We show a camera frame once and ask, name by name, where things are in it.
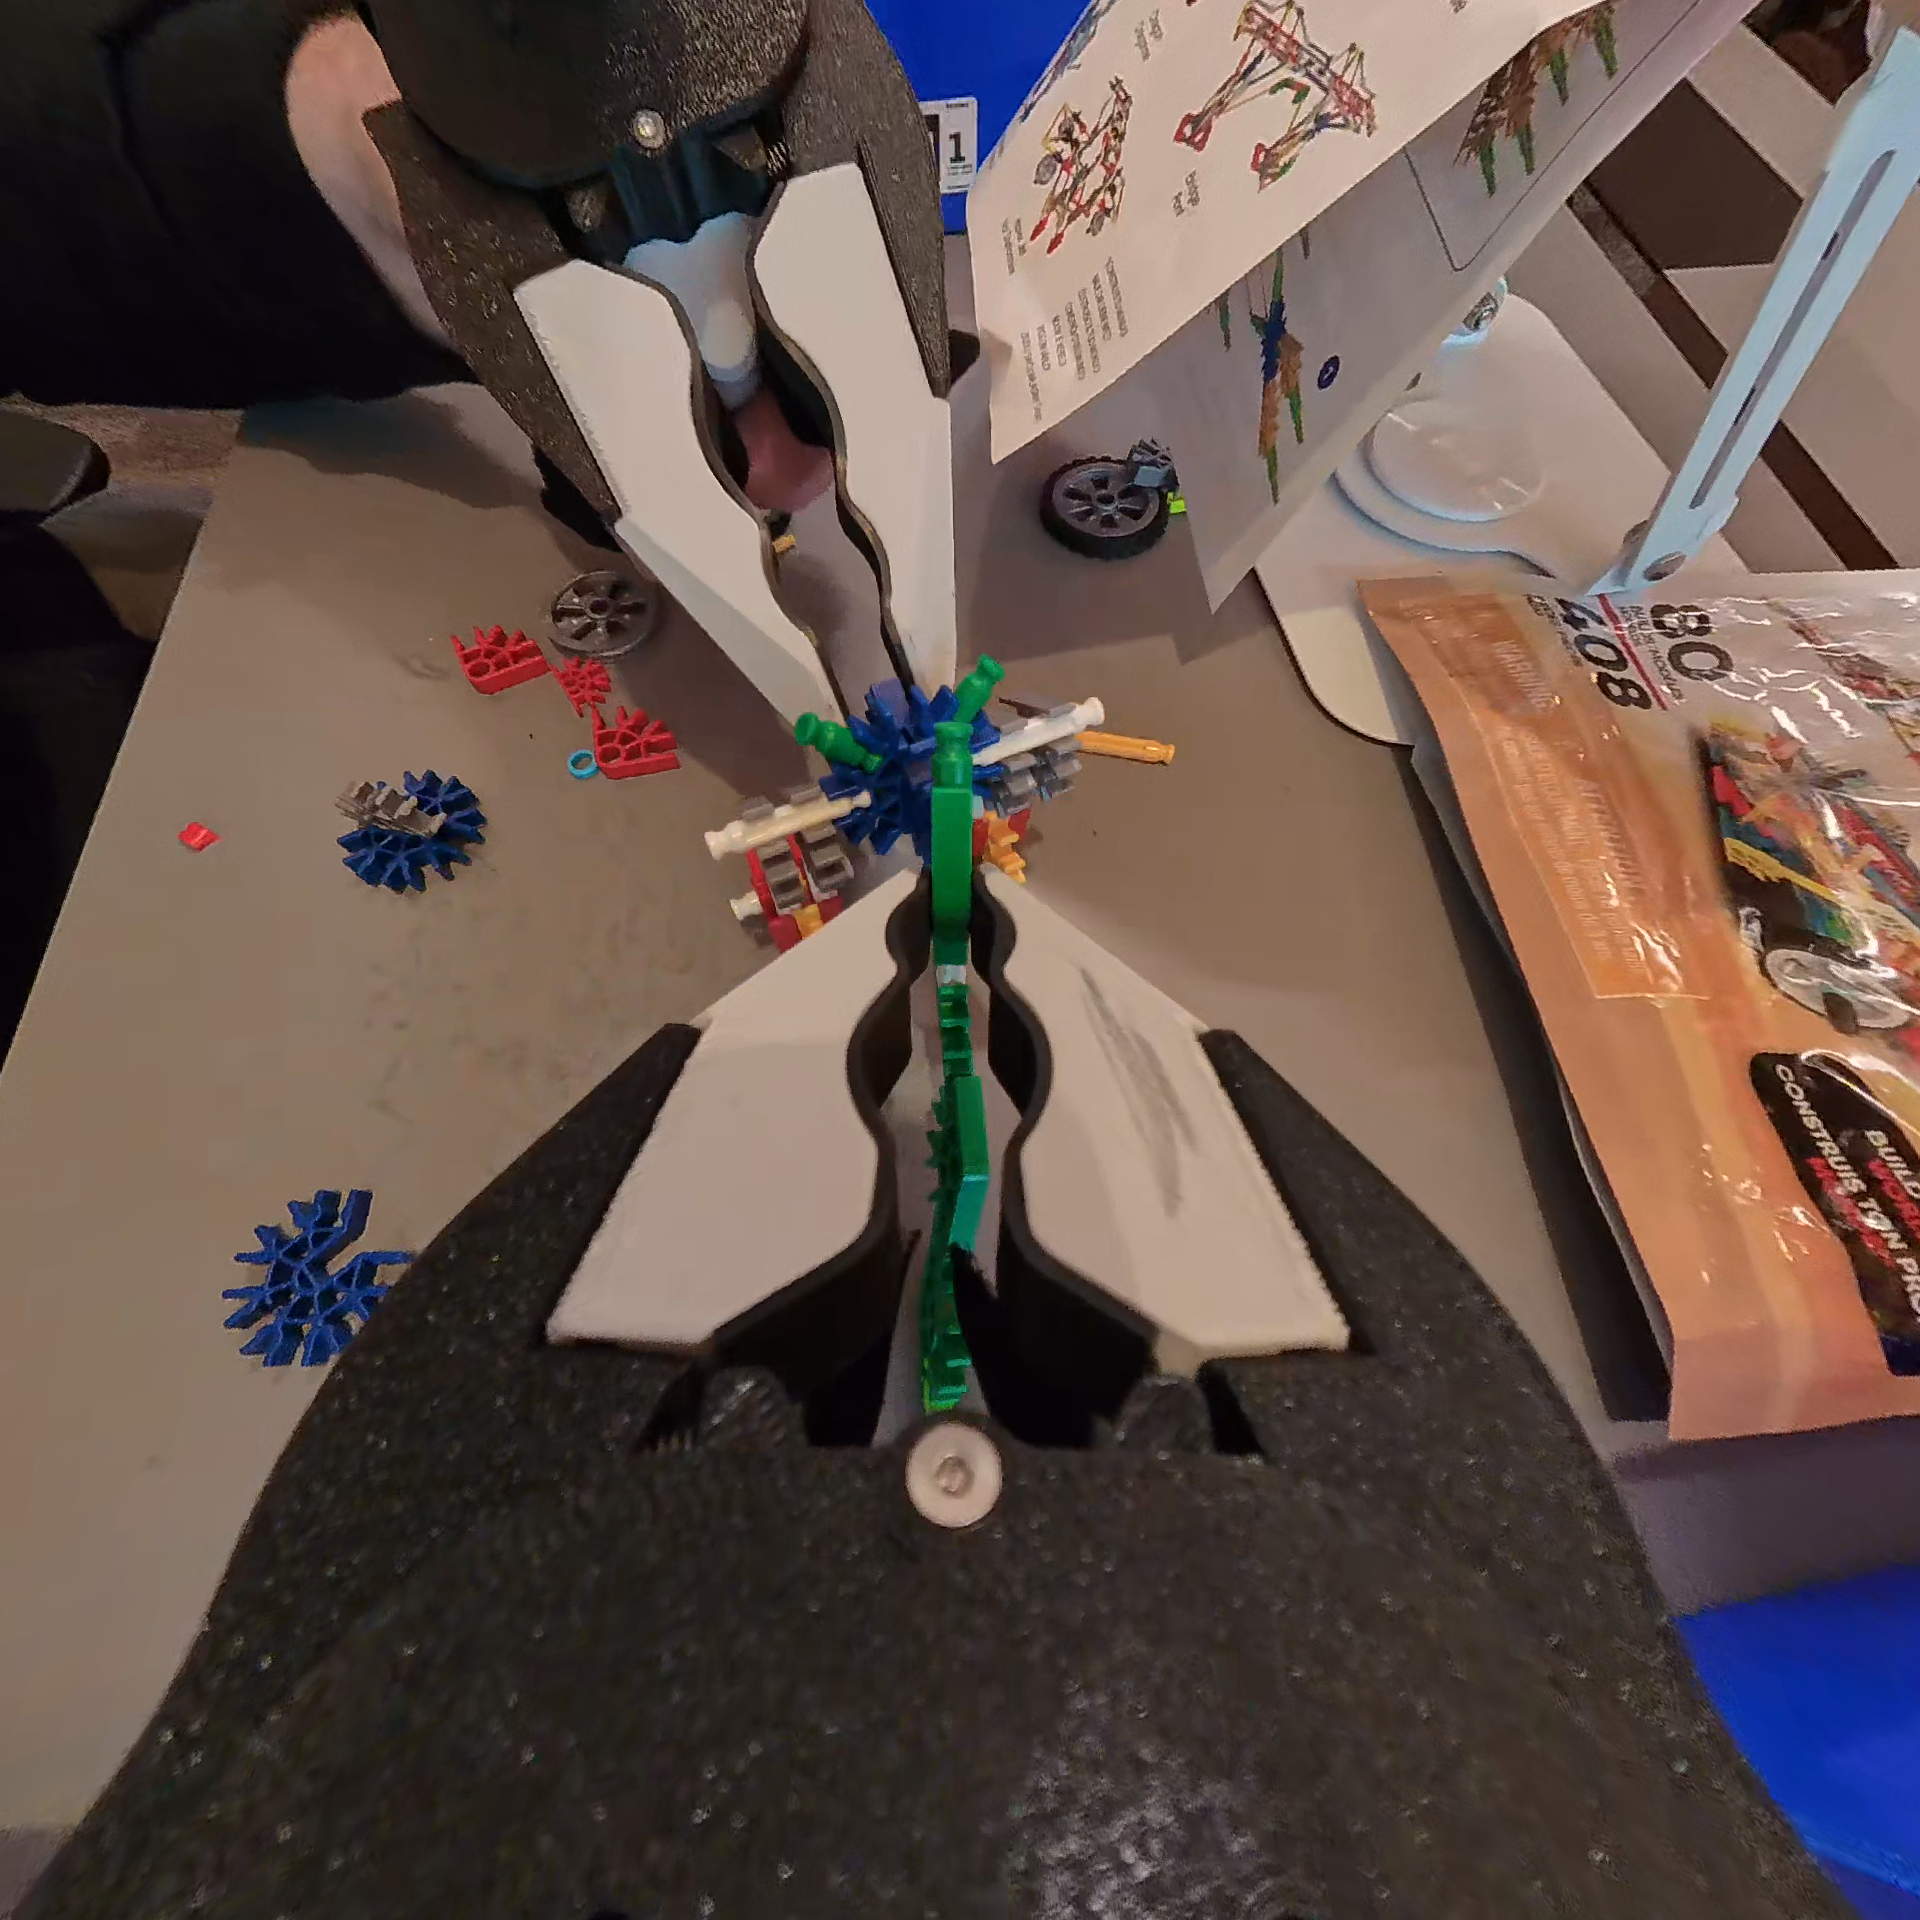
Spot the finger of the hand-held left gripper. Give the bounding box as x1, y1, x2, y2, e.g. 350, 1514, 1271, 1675
749, 160, 962, 683
512, 256, 846, 733

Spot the white document stand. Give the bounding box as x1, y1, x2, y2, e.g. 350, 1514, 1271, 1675
1259, 30, 1920, 746

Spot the blue labelled bin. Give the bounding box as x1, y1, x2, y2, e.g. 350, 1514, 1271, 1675
863, 0, 1113, 235

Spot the blue and grey connector pair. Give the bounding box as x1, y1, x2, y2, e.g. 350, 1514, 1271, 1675
335, 768, 493, 899

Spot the colourful toy construction model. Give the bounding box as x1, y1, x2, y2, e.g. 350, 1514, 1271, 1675
705, 653, 1113, 957

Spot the green toy connector chain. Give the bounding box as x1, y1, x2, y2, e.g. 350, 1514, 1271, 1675
909, 721, 1002, 1417

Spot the dark spoked wheel hub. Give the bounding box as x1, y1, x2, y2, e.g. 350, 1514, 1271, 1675
546, 569, 664, 661

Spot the dark flat board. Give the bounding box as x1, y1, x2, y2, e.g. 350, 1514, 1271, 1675
1411, 743, 1677, 1426

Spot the printed instruction booklet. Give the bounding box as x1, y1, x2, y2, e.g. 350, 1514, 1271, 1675
961, 0, 1759, 602

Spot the orange toy set package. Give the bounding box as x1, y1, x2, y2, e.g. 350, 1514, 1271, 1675
1359, 577, 1920, 1443

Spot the blue snowflake toy connector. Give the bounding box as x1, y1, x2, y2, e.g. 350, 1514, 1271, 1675
222, 1189, 417, 1371

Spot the black tyre toy wheel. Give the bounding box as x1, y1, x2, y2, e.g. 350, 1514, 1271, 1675
1041, 440, 1192, 562

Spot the person's dark clothed body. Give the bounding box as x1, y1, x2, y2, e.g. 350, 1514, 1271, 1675
0, 405, 160, 1059

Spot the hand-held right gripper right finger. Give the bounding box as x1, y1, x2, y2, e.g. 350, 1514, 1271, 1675
979, 867, 1357, 1355

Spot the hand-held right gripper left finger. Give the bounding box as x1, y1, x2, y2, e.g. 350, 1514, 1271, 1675
546, 867, 934, 1352

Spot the blue storage bin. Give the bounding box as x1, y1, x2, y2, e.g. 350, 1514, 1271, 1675
1665, 1559, 1920, 1920

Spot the person's left hand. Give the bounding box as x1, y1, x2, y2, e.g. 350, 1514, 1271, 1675
282, 17, 829, 509

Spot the person's left forearm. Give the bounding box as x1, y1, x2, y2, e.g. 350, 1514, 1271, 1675
0, 0, 474, 409

